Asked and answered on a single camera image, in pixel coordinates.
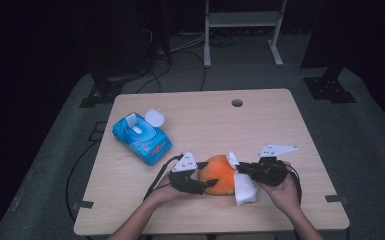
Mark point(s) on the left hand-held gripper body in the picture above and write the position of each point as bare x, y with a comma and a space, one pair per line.
185, 165

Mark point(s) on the orange plush toy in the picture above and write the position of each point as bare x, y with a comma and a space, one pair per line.
218, 173

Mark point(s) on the black tape strip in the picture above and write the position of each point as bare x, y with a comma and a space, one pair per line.
83, 204
336, 199

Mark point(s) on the person's right hand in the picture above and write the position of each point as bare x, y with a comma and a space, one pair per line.
285, 196

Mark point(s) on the white wet wipe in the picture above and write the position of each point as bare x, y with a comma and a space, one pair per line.
245, 190

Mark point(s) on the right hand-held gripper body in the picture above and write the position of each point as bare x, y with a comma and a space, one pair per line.
270, 173

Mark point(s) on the white metal stand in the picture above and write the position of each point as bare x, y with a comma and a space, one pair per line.
243, 19

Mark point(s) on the person's left hand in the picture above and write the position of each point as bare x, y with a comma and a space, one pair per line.
163, 195

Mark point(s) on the blue wet wipe pack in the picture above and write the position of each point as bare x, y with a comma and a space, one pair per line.
143, 141

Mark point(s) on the black stand base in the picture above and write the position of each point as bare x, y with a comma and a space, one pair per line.
105, 91
328, 88

